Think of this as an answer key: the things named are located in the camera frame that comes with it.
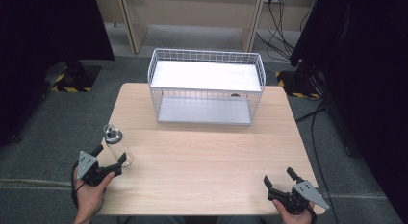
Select black stand base striped tape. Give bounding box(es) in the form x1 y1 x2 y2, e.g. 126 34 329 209
44 60 102 93
274 67 325 100

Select black hanging cables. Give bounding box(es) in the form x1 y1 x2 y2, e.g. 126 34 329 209
255 0 314 62

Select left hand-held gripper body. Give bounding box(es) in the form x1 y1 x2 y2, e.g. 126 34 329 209
76 150 115 187

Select clear glass cup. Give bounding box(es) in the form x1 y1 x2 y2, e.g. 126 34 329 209
102 123 136 167

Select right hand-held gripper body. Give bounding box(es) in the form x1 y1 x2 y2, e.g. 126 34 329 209
274 180 330 216

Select beige wooden desk frame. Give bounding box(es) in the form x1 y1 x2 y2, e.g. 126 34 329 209
93 0 321 55

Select black curtain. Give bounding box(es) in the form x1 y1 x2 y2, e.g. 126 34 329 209
0 0 115 147
289 0 408 224

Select person's left hand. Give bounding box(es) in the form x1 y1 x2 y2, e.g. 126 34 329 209
73 166 115 224

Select black floor cable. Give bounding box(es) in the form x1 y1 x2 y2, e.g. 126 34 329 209
294 100 341 224

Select white wire shelf rack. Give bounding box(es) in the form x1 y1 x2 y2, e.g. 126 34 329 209
146 47 267 127

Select person's right hand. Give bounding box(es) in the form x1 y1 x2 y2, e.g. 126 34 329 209
271 198 316 224

